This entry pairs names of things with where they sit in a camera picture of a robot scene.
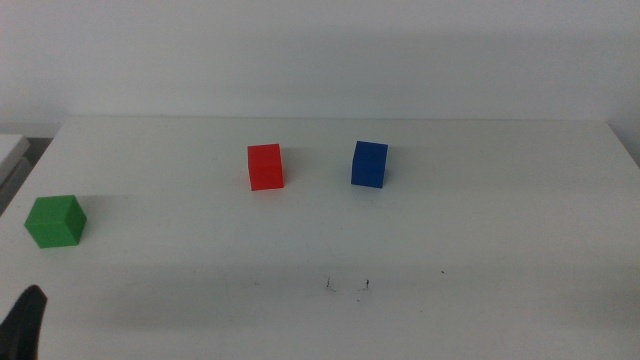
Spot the green cube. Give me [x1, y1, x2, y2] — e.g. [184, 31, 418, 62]
[23, 194, 89, 250]

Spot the blue cube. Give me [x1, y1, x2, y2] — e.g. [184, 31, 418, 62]
[350, 140, 390, 190]

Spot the red cube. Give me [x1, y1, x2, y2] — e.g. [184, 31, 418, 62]
[246, 143, 285, 192]

